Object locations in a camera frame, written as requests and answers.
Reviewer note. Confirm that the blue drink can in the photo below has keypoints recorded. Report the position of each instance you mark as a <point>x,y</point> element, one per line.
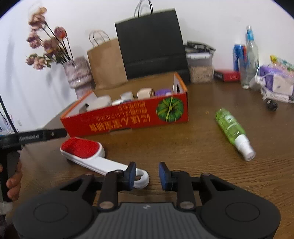
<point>239,57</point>

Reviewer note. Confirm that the green spray bottle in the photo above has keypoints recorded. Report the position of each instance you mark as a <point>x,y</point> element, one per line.
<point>235,133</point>

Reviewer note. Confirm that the small red box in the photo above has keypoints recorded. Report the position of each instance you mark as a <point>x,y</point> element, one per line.
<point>227,75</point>

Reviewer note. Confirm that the dried pink flower bouquet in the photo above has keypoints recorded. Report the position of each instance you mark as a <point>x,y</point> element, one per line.
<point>54,42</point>

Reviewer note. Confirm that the black paper shopping bag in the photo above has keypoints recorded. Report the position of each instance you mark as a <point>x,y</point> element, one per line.
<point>152,44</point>

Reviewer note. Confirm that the clear plastic grain container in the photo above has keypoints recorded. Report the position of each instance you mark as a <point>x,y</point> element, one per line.
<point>200,67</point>

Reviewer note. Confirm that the purple tissue pack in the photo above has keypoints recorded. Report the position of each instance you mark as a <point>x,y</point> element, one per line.
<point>276,80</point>

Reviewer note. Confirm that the pink textured flower vase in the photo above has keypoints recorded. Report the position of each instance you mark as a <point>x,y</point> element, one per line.
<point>79,76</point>

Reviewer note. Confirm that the red white lint brush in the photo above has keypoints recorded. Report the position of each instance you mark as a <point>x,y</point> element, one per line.
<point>89,154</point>

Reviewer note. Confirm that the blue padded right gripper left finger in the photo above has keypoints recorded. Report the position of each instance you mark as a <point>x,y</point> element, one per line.
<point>114,182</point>

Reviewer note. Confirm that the white thread spool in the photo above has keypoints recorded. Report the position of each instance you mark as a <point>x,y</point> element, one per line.
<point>145,93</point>

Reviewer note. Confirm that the black glasses on container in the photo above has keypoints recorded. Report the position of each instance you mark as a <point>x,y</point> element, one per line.
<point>198,47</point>

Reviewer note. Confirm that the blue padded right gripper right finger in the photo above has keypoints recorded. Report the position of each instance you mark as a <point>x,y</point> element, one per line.
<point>180,182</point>

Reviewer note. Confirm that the white tape roll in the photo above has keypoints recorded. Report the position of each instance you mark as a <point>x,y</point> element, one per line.
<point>127,96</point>

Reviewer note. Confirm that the red cardboard tray box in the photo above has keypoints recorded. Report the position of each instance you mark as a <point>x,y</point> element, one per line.
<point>157,110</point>

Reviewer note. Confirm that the clear plastic water bottle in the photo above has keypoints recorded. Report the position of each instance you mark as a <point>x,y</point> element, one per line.
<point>250,62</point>

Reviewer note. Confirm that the brown paper shopping bag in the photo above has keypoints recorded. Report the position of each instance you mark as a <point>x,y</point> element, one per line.
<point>106,61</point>

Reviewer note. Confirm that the white round lid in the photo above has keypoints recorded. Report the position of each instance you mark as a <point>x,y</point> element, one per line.
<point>117,102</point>

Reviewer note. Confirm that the white plastic jar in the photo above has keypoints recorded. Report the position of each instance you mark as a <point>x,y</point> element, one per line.
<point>99,102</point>

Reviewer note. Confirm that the person's left hand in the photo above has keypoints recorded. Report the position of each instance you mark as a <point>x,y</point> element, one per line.
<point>14,183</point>

